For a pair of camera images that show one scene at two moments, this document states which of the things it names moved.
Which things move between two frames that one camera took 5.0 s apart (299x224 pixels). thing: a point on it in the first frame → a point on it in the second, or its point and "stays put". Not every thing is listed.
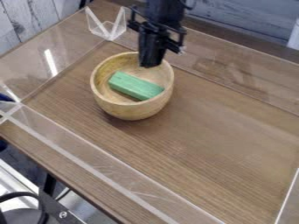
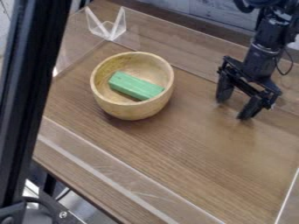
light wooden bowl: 117,102 stays put
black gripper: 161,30 → 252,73
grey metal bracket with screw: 55,212 stays put
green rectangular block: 137,87 stays put
